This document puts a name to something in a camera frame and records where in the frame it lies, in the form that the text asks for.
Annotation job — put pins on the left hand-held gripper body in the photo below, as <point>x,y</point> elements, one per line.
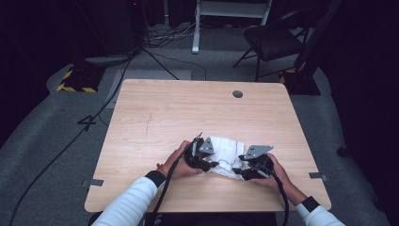
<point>196,153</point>

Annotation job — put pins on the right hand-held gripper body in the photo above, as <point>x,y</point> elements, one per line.
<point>260,166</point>

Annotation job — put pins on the white cloth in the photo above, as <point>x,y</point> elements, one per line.
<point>227,153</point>

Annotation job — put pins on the person's right hand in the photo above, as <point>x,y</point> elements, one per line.
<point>279,177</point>

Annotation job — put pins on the person's left hand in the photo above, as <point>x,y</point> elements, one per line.
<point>175,166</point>

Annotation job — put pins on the person's dark lap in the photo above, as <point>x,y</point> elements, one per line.
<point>219,219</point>

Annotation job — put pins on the grey tape strip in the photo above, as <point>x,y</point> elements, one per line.
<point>93,183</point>
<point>317,176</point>

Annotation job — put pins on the round grey table grommet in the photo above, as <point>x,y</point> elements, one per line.
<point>237,94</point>

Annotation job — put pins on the small black floor object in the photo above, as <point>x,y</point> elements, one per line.
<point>343,151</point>

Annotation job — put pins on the black stand with striped base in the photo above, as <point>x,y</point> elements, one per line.
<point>302,83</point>
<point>80,80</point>

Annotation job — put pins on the black folding chair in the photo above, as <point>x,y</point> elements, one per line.
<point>273,42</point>

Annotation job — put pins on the black equipment cabinet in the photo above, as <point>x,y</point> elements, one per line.
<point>109,28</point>

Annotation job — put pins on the white metal desk frame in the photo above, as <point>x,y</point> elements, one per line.
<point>230,9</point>

